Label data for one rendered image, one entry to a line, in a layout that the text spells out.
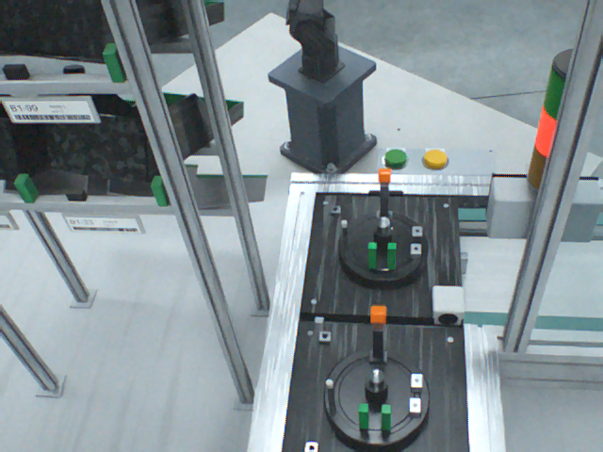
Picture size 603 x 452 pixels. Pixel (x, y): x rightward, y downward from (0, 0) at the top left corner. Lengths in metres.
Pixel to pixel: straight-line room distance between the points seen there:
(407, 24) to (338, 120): 2.07
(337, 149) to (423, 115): 0.25
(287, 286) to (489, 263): 0.33
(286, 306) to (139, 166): 0.39
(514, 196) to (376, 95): 0.78
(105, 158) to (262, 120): 0.76
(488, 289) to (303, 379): 0.34
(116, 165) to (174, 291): 0.49
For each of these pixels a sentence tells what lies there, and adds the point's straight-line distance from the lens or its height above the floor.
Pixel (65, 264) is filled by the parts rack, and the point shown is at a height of 0.97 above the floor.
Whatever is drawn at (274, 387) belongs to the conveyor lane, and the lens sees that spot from 0.99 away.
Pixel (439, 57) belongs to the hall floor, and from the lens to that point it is 3.11.
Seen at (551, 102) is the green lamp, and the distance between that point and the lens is 0.72.
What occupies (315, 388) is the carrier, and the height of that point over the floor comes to 0.97.
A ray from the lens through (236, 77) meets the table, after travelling 1.63.
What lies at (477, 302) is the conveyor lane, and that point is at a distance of 1.11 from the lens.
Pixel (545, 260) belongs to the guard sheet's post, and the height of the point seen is 1.17.
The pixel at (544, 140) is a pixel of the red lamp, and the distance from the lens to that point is 0.75.
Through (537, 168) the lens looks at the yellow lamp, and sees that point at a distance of 0.77.
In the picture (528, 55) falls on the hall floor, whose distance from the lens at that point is 3.17.
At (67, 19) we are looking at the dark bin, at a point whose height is 1.50.
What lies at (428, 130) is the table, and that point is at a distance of 1.45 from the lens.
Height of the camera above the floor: 1.82
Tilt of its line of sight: 49 degrees down
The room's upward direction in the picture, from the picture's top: 8 degrees counter-clockwise
